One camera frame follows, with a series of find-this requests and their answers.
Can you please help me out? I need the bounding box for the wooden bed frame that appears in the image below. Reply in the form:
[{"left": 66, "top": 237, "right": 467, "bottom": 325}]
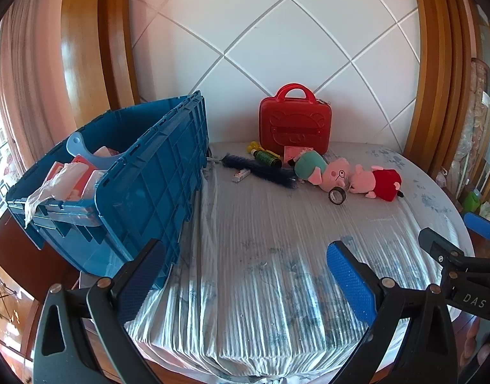
[{"left": 59, "top": 0, "right": 482, "bottom": 177}]

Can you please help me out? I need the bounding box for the floral quilt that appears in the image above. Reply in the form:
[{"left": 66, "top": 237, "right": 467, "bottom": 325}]
[{"left": 445, "top": 58, "right": 490, "bottom": 196}]

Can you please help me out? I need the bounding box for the black tape roll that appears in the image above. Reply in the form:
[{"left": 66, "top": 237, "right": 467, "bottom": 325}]
[{"left": 328, "top": 186, "right": 348, "bottom": 205}]

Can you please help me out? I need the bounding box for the clear plastic bag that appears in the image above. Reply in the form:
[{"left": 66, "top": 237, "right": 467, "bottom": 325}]
[{"left": 24, "top": 163, "right": 89, "bottom": 228}]

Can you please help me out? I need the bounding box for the blue plastic crate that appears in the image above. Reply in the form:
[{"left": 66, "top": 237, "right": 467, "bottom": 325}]
[{"left": 5, "top": 90, "right": 209, "bottom": 291}]

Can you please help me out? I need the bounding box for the small red suitcase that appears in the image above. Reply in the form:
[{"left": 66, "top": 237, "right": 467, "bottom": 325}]
[{"left": 258, "top": 83, "right": 333, "bottom": 156}]

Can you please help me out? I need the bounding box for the person's right hand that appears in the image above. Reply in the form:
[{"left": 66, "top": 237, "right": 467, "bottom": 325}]
[{"left": 459, "top": 320, "right": 490, "bottom": 377}]

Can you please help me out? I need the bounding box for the brown bottle green label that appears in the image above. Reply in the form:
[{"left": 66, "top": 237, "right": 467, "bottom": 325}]
[{"left": 253, "top": 149, "right": 283, "bottom": 168}]

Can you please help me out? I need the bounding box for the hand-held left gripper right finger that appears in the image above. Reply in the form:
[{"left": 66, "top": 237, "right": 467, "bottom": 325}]
[{"left": 327, "top": 241, "right": 458, "bottom": 384}]

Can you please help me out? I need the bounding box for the pink printed packet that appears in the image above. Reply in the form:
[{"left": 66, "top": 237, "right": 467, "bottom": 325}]
[{"left": 284, "top": 146, "right": 306, "bottom": 167}]

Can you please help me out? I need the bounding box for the green packet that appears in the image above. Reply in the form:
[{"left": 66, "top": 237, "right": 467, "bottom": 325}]
[{"left": 463, "top": 191, "right": 483, "bottom": 213}]

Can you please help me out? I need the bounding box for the pile of red white packets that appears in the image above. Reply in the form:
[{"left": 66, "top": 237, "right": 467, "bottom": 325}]
[{"left": 45, "top": 146, "right": 123, "bottom": 203}]

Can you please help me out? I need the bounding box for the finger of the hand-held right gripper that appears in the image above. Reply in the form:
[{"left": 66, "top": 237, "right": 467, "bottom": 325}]
[
  {"left": 418, "top": 227, "right": 466, "bottom": 267},
  {"left": 464, "top": 212, "right": 490, "bottom": 241}
]

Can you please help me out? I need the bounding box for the blue floral bed sheet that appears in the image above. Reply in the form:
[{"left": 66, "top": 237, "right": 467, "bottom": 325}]
[{"left": 121, "top": 141, "right": 476, "bottom": 380}]

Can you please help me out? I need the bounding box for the green dress pig plush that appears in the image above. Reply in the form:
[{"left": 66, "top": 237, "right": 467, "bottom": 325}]
[{"left": 294, "top": 151, "right": 355, "bottom": 193}]

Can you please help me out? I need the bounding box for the white padded headboard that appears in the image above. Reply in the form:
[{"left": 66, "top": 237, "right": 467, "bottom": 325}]
[{"left": 129, "top": 0, "right": 426, "bottom": 156}]

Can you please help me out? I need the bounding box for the dark bottle brush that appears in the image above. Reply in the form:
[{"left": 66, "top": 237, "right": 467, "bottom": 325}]
[{"left": 221, "top": 153, "right": 298, "bottom": 188}]

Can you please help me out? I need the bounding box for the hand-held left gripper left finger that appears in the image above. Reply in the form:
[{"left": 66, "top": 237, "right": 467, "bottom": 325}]
[{"left": 33, "top": 239, "right": 167, "bottom": 384}]

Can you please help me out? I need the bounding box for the brown wooden nightstand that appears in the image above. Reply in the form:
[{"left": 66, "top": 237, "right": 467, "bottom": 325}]
[{"left": 0, "top": 212, "right": 81, "bottom": 369}]

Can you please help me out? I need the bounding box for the red dress pig plush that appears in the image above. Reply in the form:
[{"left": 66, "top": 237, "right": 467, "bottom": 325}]
[{"left": 347, "top": 164, "right": 406, "bottom": 201}]

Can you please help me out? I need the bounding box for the pink curtain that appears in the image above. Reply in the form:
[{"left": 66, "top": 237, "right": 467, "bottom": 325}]
[{"left": 0, "top": 0, "right": 81, "bottom": 161}]

